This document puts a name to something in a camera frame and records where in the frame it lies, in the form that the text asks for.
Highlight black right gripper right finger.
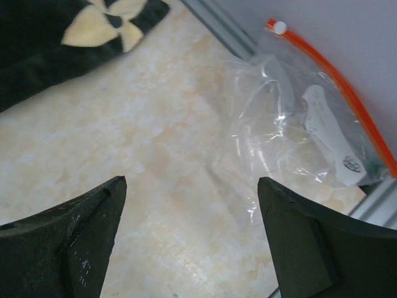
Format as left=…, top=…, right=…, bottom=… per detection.
left=257, top=178, right=396, bottom=297

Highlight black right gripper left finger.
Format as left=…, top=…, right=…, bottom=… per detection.
left=1, top=176, right=127, bottom=297

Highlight clear zip bag orange zipper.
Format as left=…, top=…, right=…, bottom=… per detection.
left=212, top=19, right=396, bottom=225

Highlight black pillow cream flowers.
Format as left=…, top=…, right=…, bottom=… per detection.
left=1, top=0, right=170, bottom=111

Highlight aluminium frame rail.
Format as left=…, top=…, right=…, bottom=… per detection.
left=181, top=0, right=257, bottom=60

